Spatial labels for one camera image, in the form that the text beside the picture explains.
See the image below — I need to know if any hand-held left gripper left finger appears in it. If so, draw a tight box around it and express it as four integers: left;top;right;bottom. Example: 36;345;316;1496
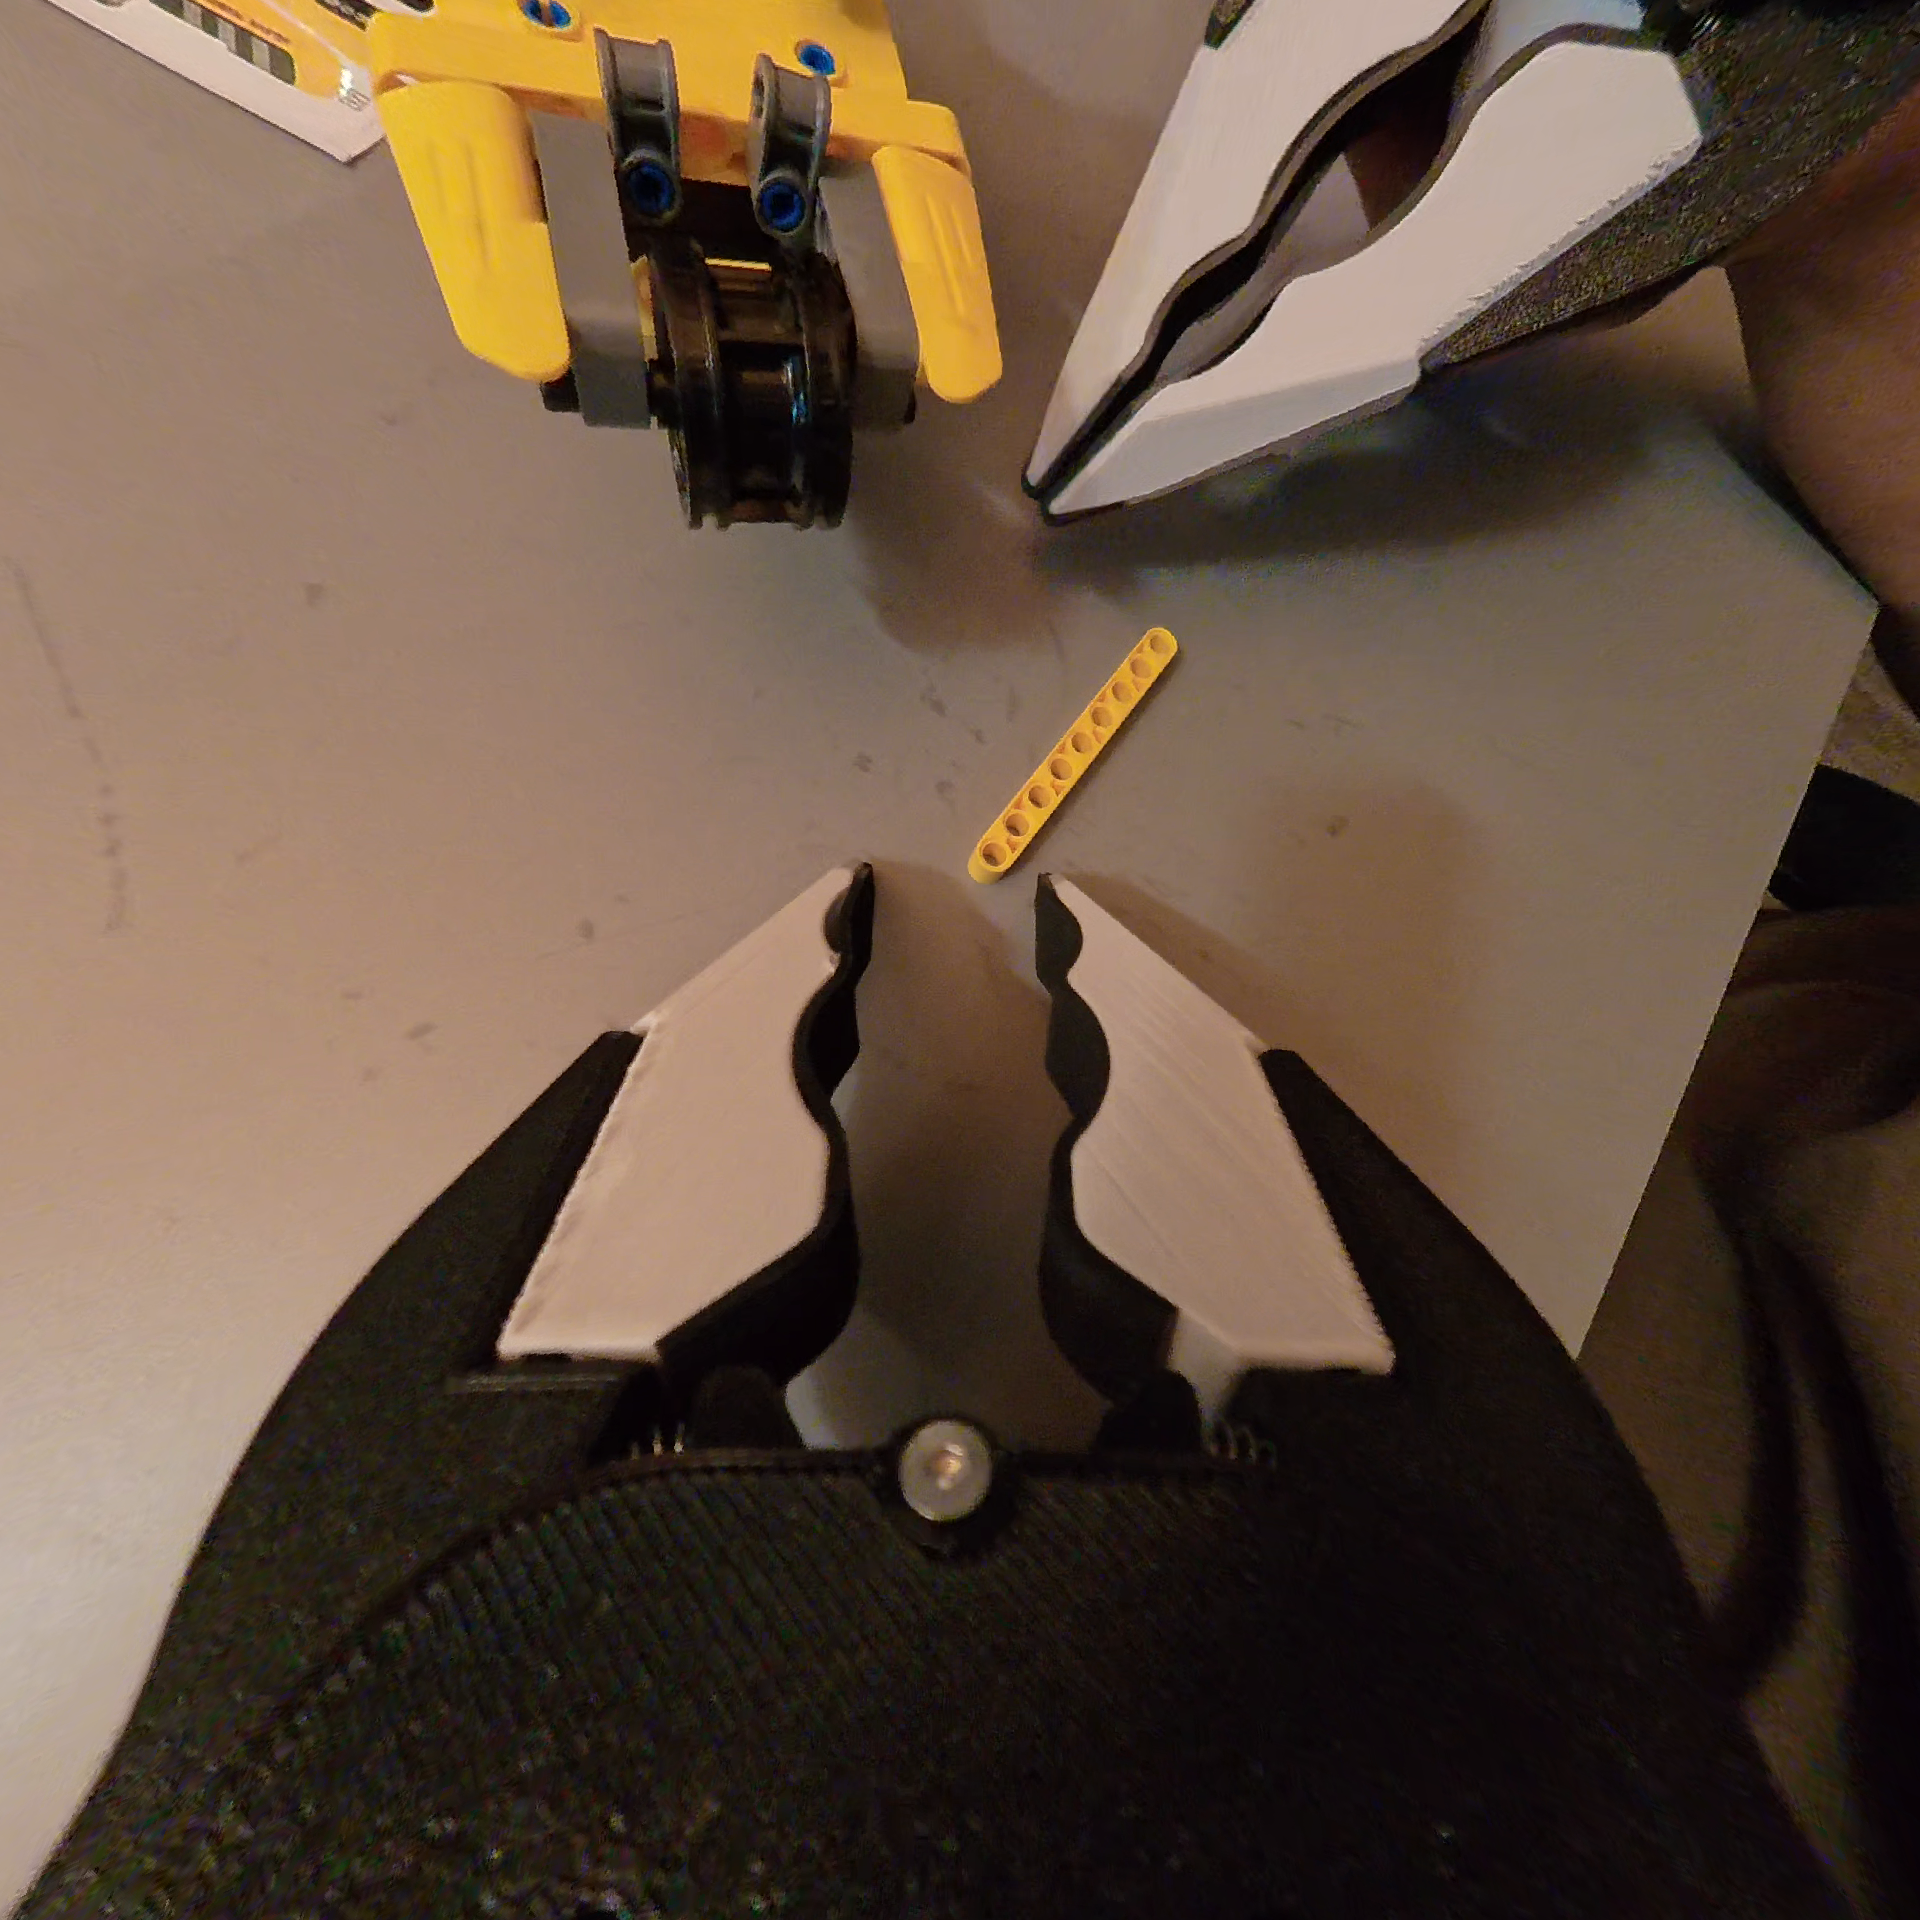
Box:
495;863;876;1426

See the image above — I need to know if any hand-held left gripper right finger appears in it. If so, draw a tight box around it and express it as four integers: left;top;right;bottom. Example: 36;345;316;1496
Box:
1034;874;1401;1450

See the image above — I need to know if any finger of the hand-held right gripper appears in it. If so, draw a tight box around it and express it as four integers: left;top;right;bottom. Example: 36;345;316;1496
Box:
1041;28;1709;524
1023;0;1488;500

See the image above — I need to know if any yellow perforated brick beam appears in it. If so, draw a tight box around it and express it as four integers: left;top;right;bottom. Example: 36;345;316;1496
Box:
966;626;1180;884

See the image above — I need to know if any yellow grey brick toy vehicle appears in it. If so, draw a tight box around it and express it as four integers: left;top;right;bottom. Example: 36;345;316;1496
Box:
368;0;1004;530

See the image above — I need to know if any person's right forearm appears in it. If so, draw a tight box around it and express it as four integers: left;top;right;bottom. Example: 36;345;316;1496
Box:
1717;106;1920;617

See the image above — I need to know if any person's leg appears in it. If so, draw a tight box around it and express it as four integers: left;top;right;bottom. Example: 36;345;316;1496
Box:
1680;902;1920;1652

